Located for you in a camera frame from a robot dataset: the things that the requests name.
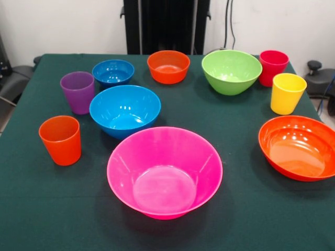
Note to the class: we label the orange small plastic bowl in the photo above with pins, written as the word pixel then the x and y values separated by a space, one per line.
pixel 168 68

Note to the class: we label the dark green tablecloth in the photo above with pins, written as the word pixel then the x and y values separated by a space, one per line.
pixel 261 222

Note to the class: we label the lemon yellow plastic cup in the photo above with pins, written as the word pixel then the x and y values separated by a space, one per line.
pixel 286 96

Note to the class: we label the crimson plastic cup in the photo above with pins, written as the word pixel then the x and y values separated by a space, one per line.
pixel 272 65

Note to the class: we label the black pedestal foot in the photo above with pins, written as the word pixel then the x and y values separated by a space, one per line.
pixel 15 78
pixel 318 78

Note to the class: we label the light blue medium bowl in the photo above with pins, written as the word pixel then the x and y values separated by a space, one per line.
pixel 125 112

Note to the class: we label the pink large plastic bowl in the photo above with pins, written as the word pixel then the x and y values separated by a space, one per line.
pixel 165 172

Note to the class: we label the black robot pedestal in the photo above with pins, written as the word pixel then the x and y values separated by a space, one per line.
pixel 167 26

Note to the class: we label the orange plastic cup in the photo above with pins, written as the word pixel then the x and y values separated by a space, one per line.
pixel 61 146

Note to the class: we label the orange shallow plastic bowl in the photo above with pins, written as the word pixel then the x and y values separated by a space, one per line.
pixel 298 151

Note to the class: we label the purple plastic cup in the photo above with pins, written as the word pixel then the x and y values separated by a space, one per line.
pixel 77 94

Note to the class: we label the dark blue small bowl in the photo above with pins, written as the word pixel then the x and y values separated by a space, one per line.
pixel 113 73

